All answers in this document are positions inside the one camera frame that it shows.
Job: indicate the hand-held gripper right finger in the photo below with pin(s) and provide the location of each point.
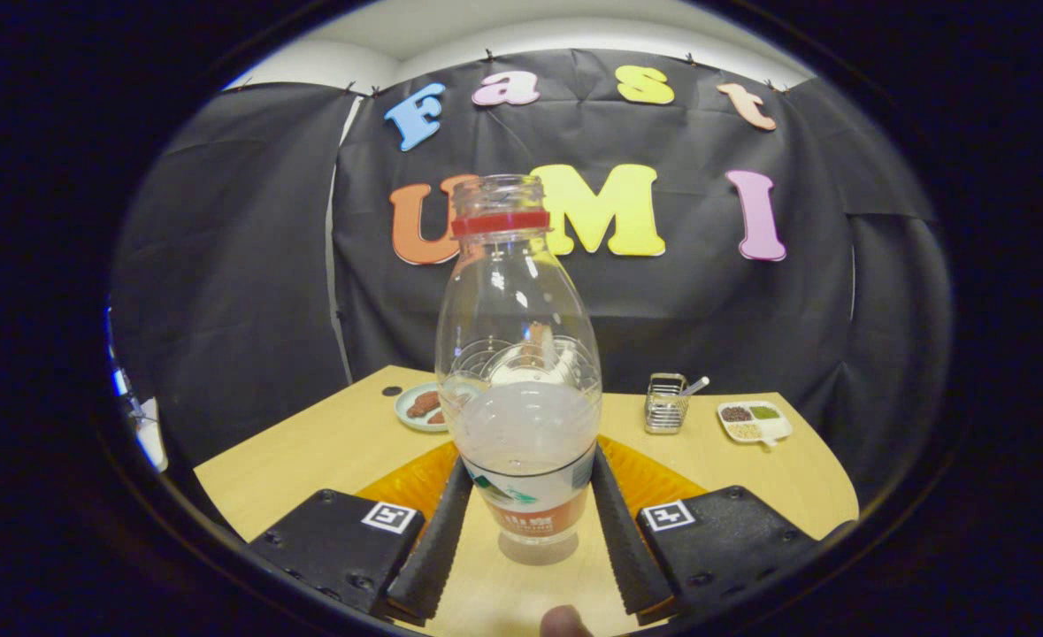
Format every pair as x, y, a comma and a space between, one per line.
627, 548

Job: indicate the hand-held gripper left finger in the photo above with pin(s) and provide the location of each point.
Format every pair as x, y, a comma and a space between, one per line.
437, 548

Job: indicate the clear plastic juice bottle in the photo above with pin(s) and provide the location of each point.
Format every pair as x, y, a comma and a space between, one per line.
521, 425

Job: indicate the pale green plate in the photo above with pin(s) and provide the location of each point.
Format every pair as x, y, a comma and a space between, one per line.
402, 411

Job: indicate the brown meat slices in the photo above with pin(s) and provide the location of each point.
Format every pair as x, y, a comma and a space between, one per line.
424, 404

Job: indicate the wooden table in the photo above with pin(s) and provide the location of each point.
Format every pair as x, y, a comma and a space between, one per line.
326, 442

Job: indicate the white divided dish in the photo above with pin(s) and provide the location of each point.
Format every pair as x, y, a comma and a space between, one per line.
754, 423

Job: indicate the white toaster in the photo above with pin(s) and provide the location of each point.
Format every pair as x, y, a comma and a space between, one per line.
565, 364

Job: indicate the brown bread slice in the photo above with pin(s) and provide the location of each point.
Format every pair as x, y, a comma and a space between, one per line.
540, 345

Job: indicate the white blurry object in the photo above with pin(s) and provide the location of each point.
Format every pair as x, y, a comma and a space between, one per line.
151, 433

